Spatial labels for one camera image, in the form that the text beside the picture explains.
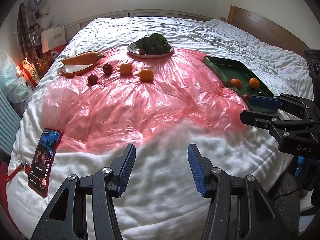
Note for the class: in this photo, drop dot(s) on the orange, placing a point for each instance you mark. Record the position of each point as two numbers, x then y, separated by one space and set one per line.
146 75
126 69

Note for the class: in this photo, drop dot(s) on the green leafy vegetable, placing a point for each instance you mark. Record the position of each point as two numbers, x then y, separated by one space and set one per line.
154 39

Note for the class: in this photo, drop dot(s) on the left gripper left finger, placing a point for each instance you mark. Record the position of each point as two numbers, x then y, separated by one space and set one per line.
107 184

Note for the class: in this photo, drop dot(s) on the wooden headboard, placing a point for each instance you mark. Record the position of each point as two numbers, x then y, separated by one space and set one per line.
265 30

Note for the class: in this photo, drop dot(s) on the orange rimmed oval plate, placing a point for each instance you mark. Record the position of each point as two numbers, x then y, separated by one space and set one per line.
71 70

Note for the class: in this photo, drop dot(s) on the right blue gloved hand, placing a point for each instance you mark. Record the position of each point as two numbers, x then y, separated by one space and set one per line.
302 166

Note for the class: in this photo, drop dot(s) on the carrot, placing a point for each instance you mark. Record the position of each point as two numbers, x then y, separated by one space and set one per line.
89 57

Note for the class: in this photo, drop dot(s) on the pink plastic sheet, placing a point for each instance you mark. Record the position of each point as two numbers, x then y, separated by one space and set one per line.
121 109

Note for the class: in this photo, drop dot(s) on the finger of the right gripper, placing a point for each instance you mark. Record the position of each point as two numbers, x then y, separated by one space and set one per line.
260 119
265 102

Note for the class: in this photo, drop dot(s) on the green rectangular tray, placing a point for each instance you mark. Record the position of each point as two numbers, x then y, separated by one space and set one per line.
226 69

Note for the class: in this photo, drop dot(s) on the plaid scarf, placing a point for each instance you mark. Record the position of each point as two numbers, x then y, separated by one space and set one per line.
26 46

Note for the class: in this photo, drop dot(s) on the small red apple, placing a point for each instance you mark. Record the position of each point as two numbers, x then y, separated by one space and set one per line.
107 69
92 79

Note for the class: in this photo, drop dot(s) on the upper small fan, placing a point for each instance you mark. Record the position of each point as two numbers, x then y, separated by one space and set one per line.
35 5

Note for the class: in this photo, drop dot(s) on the orange mandarin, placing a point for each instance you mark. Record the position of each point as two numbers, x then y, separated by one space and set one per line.
237 83

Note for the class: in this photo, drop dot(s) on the light blue suitcase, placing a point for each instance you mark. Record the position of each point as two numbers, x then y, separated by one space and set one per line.
9 126

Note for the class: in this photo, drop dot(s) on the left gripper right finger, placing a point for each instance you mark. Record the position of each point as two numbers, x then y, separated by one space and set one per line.
213 183

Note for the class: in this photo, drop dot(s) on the white round plate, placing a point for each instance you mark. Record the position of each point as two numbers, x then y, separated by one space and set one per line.
149 52

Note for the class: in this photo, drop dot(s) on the smartphone in red case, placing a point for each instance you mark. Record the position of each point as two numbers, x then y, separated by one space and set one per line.
40 168

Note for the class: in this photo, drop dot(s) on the white paper box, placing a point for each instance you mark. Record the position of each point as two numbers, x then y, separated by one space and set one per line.
53 37

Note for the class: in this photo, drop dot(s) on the blue translucent plastic bag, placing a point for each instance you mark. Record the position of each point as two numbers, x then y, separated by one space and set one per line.
13 84

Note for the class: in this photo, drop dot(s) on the orange mandarin tray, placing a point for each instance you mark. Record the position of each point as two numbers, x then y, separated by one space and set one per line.
254 83

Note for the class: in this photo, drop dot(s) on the lower small fan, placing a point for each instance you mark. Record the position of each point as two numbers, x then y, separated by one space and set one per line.
36 37

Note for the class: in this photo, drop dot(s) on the small fan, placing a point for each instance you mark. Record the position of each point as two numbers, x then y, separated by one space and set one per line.
35 5
36 37

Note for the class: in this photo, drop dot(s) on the red yellow snack package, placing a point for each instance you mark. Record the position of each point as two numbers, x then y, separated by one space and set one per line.
29 72

